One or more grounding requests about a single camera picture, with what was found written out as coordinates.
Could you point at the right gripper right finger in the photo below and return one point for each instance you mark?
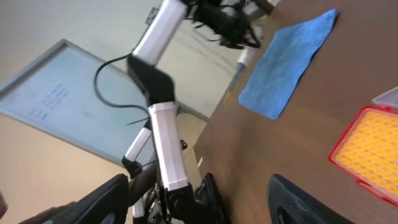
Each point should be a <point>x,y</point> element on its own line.
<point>292,205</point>

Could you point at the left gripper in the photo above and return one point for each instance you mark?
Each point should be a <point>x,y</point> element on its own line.
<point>227,21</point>

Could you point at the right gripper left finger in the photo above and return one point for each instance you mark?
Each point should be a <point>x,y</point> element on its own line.
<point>102,205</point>

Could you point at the white pipette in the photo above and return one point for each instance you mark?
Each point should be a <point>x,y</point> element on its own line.
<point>246,57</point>

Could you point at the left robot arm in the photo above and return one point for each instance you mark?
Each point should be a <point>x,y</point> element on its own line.
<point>166,146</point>

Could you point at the blue cloth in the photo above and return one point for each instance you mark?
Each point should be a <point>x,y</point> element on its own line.
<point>286,65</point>

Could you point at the red and yellow tip box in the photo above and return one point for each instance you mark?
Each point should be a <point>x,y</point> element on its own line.
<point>370,146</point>

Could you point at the grey framed board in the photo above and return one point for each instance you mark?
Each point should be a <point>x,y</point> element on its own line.
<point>62,99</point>

